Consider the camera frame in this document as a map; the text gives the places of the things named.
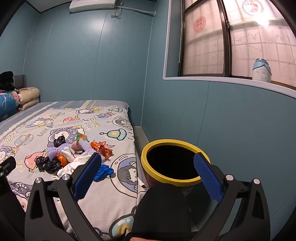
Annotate grey headboard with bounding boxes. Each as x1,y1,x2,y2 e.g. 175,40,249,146
13,75,26,90

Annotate printed blanket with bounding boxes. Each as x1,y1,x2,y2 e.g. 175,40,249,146
0,105,149,241

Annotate blue crumpled wrapper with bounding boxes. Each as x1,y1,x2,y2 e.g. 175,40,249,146
93,164,115,181

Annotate white power cable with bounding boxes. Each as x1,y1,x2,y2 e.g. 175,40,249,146
111,2,123,19

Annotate wrapped wall pipe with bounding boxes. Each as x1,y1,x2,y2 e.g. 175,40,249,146
117,6,155,16

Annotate red round window sticker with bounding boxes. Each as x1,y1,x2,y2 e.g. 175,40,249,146
194,16,207,33

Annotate blue floral quilt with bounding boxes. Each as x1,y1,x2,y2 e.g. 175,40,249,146
0,90,20,121

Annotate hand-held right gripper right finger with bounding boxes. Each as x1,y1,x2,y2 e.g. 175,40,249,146
192,153,271,241

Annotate grey bed frame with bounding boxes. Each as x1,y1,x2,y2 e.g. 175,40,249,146
133,126,150,159

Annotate pale foam net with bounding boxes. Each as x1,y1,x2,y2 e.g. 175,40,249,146
78,139,93,156

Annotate dark framed window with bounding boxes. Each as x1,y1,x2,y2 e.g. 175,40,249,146
178,0,296,88

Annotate purple glittery fabric bag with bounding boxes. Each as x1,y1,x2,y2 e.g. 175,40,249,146
46,142,72,161

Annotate dark clothes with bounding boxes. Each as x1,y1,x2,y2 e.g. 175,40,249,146
0,71,16,91

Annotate black plastic bag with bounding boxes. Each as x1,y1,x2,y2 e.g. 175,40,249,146
44,160,62,173
35,156,50,172
53,136,66,148

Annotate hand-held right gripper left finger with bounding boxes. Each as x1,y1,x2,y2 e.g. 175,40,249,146
24,152,104,241

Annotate yellow rimmed trash bin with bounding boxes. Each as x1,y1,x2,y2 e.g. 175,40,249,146
141,139,211,193

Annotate orange foil wrapper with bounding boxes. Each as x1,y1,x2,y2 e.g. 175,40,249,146
90,141,114,160

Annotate pale blue bottle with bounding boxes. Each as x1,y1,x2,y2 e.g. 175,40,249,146
252,58,272,83

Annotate white window trim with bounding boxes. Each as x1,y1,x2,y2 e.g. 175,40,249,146
163,0,296,99

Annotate white air conditioner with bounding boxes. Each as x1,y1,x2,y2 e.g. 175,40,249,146
69,0,117,13

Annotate pink round window sticker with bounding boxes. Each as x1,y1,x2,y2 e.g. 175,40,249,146
242,0,263,16

